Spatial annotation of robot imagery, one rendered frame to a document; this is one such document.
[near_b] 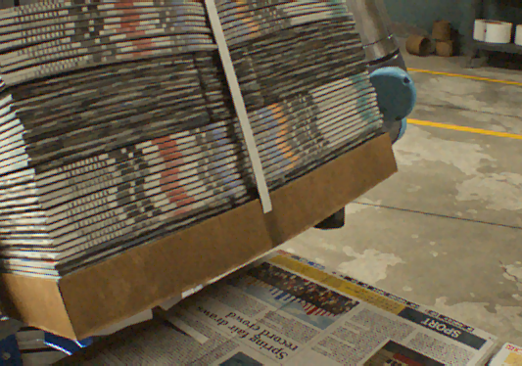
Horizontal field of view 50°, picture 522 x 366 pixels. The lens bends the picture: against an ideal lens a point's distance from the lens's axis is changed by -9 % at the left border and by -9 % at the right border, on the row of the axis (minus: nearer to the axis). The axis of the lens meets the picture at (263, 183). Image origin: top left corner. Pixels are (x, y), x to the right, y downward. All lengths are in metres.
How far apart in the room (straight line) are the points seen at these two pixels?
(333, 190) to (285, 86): 0.10
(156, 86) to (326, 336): 0.27
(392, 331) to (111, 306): 0.28
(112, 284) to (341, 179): 0.25
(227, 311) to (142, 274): 0.20
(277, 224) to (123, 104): 0.16
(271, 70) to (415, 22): 6.40
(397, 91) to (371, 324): 0.34
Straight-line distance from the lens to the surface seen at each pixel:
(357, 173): 0.58
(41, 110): 0.39
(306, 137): 0.54
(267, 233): 0.49
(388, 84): 0.79
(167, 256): 0.42
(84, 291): 0.39
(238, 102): 0.48
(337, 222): 0.86
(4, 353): 1.00
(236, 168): 0.48
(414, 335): 0.57
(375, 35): 0.79
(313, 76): 0.55
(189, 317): 0.59
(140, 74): 0.43
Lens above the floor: 1.17
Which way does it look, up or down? 23 degrees down
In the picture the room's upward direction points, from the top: straight up
